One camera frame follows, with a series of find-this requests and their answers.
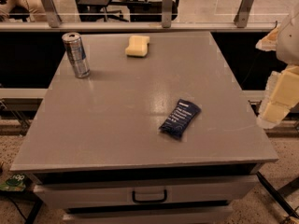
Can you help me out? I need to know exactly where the grey drawer with black handle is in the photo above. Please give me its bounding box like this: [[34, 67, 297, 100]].
[[34, 175, 258, 209]]

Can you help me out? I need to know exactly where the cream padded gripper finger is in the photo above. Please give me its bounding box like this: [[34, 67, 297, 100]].
[[257, 65, 299, 129], [255, 27, 279, 51]]

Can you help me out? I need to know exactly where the metal glass railing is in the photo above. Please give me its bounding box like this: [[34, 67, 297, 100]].
[[0, 0, 280, 32]]

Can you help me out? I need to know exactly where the dark blue rxbar wrapper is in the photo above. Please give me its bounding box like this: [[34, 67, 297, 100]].
[[159, 99, 201, 139]]

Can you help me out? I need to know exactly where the silver blue redbull can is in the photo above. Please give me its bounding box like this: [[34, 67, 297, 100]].
[[62, 32, 90, 78]]

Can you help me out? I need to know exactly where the yellow sponge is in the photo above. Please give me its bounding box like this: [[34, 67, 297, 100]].
[[125, 35, 150, 57]]

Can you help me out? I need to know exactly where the lower grey drawer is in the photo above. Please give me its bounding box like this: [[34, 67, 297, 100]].
[[63, 206, 233, 224]]

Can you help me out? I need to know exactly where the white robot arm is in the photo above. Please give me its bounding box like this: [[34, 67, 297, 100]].
[[256, 5, 299, 129]]

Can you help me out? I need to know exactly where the black office chair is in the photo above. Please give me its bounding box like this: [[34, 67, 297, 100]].
[[75, 0, 179, 22]]

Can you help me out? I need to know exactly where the green chip bag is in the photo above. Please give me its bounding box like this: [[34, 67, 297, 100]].
[[0, 174, 27, 191]]

